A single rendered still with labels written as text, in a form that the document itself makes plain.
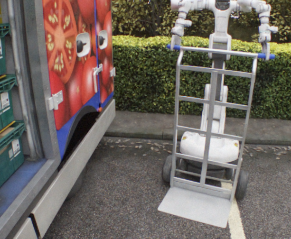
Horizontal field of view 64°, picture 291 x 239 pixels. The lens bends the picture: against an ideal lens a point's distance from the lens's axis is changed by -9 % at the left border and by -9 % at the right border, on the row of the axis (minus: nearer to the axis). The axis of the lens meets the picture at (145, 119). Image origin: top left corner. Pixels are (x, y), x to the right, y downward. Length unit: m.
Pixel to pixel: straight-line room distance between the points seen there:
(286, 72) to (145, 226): 2.78
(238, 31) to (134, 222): 4.71
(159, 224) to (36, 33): 1.54
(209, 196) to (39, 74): 1.67
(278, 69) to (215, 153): 1.87
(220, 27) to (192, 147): 1.17
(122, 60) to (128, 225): 2.25
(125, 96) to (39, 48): 2.46
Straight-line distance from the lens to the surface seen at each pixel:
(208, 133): 1.98
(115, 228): 1.99
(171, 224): 2.02
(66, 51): 1.69
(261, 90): 3.70
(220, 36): 2.57
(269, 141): 3.34
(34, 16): 1.39
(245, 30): 5.92
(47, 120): 1.50
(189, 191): 2.32
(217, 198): 2.29
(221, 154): 2.29
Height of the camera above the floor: 1.46
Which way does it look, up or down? 23 degrees down
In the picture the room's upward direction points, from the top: straight up
